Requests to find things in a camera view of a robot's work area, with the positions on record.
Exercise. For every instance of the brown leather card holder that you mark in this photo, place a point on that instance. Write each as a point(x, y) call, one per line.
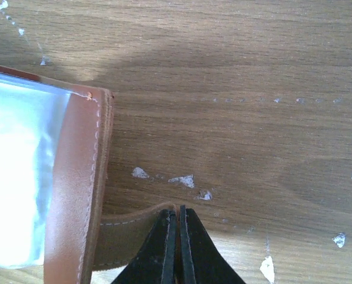
point(79, 238)

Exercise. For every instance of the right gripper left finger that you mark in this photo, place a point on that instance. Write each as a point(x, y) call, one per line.
point(155, 261)

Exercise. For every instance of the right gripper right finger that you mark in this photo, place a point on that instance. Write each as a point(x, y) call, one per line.
point(201, 262)

